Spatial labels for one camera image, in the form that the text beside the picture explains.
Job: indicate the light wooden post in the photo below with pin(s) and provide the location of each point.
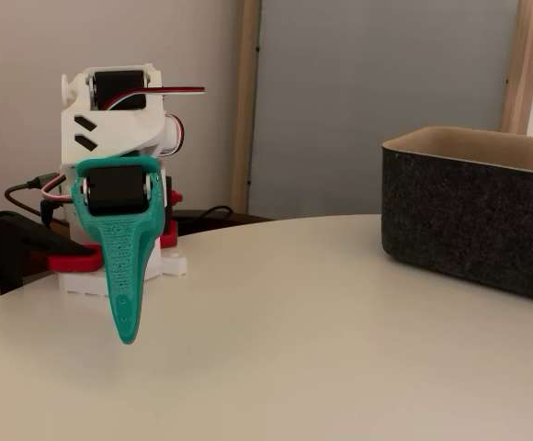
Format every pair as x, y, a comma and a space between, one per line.
521, 69
246, 115

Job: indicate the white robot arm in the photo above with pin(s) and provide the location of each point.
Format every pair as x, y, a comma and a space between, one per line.
115, 124

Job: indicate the white studded base plate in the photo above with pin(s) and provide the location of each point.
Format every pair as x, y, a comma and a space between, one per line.
78, 285

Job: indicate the black clamp red trigger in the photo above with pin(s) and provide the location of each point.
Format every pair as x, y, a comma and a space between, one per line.
170, 236

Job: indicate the grey panel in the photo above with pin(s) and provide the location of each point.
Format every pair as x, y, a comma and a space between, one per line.
377, 92

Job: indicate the teal gripper black servo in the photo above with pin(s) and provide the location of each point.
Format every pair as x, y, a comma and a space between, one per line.
116, 190

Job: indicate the dark grey felt basket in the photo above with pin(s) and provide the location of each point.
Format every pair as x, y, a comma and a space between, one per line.
468, 220

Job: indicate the black clamp red pad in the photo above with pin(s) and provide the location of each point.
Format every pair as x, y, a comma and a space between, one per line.
4, 239

